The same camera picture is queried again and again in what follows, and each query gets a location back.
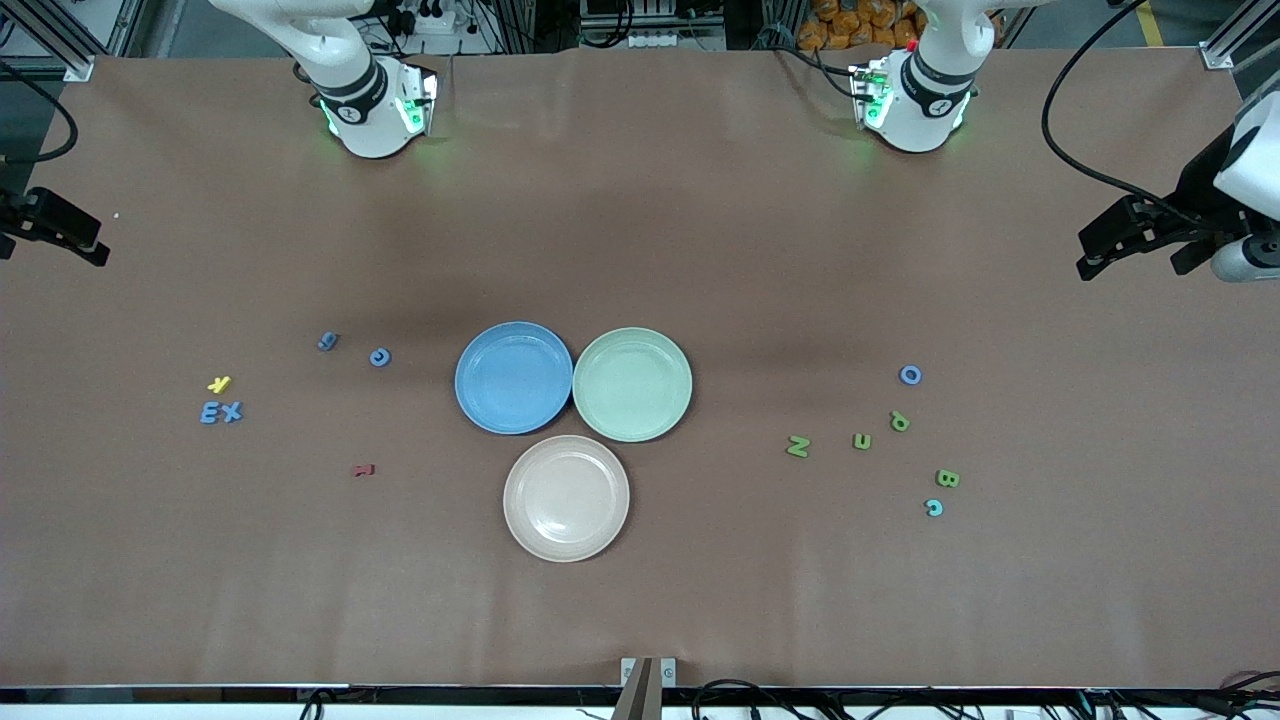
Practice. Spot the brown table cover sheet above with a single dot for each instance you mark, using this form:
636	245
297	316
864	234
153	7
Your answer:
640	220

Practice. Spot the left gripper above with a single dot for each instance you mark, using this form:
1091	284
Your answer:
1198	192

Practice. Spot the aluminium frame profile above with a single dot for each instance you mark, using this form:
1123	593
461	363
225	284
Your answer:
1225	50
125	25

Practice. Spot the green letter B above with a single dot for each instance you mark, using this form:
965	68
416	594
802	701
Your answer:
940	478

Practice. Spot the blue letter O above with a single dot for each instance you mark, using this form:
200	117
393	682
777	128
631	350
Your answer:
903	375

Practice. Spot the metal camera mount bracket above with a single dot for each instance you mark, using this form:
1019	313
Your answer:
648	690

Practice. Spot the blue letter X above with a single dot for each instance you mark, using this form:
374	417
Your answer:
232	412

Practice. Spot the green plate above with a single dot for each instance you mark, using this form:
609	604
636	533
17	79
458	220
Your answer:
632	385

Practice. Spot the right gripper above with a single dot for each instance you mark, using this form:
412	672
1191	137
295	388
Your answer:
38	216

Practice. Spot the blue plate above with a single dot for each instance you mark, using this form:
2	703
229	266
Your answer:
514	378

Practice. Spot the yellow letter K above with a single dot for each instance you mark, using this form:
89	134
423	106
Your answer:
219	384

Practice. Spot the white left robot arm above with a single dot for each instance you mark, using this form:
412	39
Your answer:
920	110

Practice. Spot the white power strip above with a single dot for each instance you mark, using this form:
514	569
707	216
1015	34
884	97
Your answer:
655	40
430	18

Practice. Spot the blue letter E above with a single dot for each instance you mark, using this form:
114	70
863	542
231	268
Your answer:
206	413

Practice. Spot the green letter P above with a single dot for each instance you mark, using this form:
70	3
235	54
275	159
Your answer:
899	425

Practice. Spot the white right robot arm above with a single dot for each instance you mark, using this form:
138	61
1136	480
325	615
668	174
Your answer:
365	110

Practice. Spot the green capital letter N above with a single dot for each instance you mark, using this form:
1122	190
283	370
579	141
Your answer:
797	447

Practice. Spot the metal table edge rail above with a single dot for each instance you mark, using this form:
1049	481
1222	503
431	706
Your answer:
200	692

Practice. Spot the bag of orange fruits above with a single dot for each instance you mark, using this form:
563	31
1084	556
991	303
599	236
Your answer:
850	25

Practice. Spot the beige plate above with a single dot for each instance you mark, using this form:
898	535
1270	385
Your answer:
566	498

